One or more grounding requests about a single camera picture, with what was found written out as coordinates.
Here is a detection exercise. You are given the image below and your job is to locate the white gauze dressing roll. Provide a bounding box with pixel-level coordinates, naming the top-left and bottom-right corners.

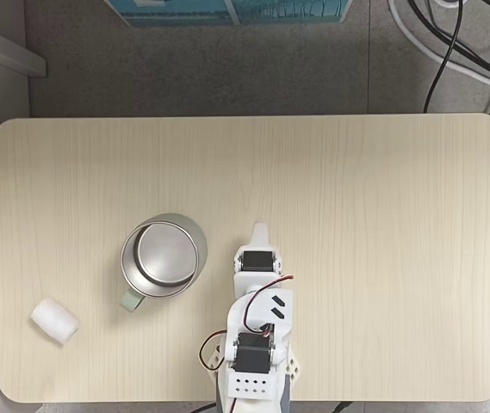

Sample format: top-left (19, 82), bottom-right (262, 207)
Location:
top-left (29, 296), bottom-right (79, 346)

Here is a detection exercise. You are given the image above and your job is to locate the gray table clamp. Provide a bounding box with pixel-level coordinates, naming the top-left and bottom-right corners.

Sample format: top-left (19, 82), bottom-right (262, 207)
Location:
top-left (279, 373), bottom-right (291, 413)

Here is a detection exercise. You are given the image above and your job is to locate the blue printed box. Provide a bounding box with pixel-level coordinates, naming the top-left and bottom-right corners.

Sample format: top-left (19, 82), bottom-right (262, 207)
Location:
top-left (104, 0), bottom-right (353, 28)

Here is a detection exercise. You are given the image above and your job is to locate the white shelf board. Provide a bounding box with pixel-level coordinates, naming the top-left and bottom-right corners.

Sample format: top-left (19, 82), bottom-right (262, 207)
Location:
top-left (0, 16), bottom-right (47, 78)

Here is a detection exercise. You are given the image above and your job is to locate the red black white servo wire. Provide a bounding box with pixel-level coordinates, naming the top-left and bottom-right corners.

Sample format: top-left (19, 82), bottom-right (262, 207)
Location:
top-left (244, 274), bottom-right (297, 335)
top-left (198, 329), bottom-right (228, 371)

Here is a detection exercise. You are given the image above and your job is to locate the steel cup pale green handle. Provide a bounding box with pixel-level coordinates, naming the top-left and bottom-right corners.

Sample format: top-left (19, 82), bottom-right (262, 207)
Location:
top-left (119, 213), bottom-right (209, 313)

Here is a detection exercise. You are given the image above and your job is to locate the white perforated base plate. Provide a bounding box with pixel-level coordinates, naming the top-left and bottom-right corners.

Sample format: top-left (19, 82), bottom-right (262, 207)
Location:
top-left (203, 339), bottom-right (302, 382)

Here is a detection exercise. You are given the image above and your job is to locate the thick white cable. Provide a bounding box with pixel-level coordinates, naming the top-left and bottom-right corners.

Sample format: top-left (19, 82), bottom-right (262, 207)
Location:
top-left (387, 0), bottom-right (490, 96)

